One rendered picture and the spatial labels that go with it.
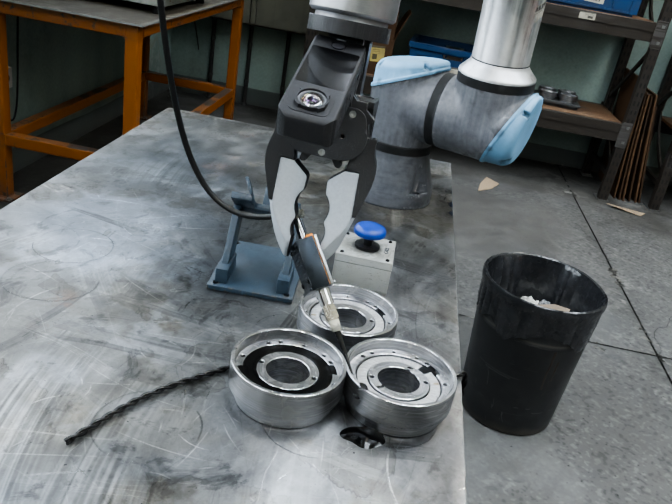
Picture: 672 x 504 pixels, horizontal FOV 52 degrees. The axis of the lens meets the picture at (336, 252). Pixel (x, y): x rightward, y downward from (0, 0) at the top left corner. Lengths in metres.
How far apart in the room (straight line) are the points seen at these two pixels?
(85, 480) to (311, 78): 0.35
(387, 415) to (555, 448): 1.47
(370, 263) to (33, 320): 0.37
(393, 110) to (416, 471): 0.63
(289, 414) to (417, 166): 0.62
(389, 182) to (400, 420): 0.57
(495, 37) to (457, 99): 0.10
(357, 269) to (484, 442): 1.21
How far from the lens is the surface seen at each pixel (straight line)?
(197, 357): 0.69
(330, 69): 0.56
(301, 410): 0.59
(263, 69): 4.75
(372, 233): 0.83
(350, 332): 0.70
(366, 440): 0.61
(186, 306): 0.76
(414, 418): 0.61
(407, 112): 1.08
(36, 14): 2.77
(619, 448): 2.17
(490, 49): 1.03
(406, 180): 1.11
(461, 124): 1.05
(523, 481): 1.91
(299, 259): 0.61
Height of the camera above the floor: 1.20
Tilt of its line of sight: 25 degrees down
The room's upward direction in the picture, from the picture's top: 10 degrees clockwise
